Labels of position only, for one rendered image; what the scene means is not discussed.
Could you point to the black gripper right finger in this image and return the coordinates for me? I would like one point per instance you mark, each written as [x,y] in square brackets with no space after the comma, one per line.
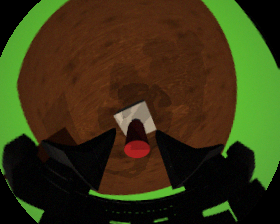
[180,160]

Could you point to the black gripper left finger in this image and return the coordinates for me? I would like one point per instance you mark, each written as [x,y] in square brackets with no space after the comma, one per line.
[87,159]

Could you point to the red cylinder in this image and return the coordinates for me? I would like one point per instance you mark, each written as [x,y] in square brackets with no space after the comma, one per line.
[136,144]

